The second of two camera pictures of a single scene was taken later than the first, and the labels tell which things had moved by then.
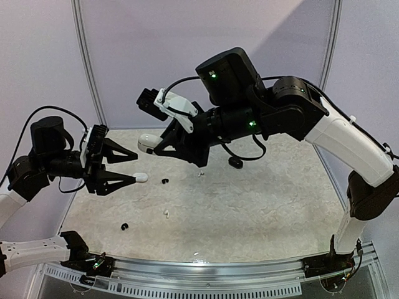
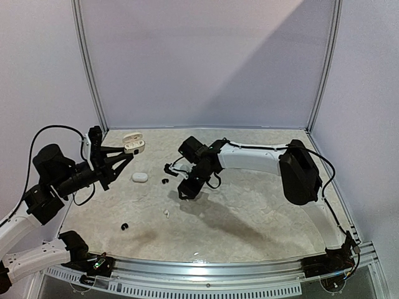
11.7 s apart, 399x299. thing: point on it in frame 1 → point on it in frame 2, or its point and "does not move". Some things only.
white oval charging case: [141, 177] does not move
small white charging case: [148, 141] → [133, 141]
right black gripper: [186, 137] → [193, 182]
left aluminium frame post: [86, 63] does not move
